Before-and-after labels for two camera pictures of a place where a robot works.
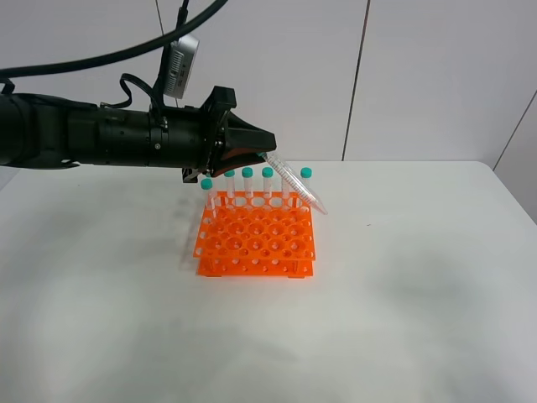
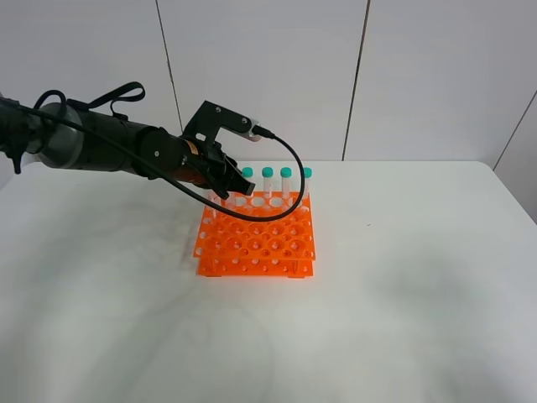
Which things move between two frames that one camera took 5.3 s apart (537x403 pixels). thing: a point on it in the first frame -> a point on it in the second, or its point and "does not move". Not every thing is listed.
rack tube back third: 247,174 does not move
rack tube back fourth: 267,175 does not move
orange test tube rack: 256,234 does not move
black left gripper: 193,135 -> 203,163
